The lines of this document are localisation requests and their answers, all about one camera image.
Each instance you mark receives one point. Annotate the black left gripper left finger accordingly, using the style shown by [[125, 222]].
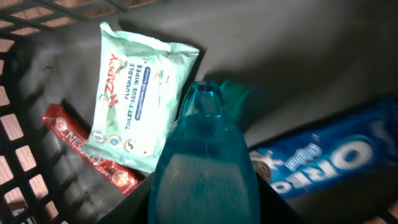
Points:
[[134, 208]]

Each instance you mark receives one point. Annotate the mint green wipes pack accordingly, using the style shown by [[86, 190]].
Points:
[[140, 83]]

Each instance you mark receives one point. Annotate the teal sanitizer bottle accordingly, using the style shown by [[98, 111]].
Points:
[[204, 173]]

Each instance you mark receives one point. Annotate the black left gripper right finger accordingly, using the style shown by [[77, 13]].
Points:
[[274, 209]]

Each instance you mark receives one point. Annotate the blue Oreo cookie pack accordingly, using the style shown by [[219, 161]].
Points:
[[361, 141]]

